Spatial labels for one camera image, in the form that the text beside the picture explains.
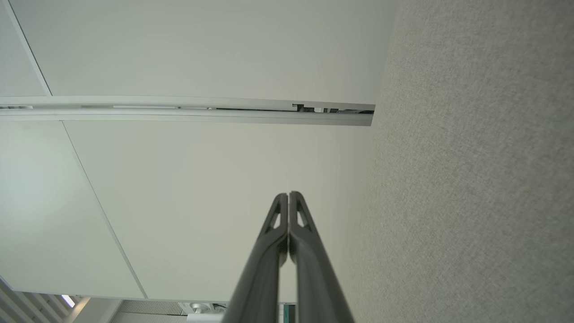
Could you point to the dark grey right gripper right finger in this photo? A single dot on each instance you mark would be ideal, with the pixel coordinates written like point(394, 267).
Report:
point(314, 278)

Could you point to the grey metal partition post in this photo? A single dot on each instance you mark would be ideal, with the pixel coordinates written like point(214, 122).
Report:
point(179, 115)

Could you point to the silver round fixture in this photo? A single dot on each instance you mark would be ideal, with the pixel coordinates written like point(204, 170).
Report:
point(199, 307)

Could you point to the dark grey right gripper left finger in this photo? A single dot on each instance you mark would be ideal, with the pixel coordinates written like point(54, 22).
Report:
point(260, 278)

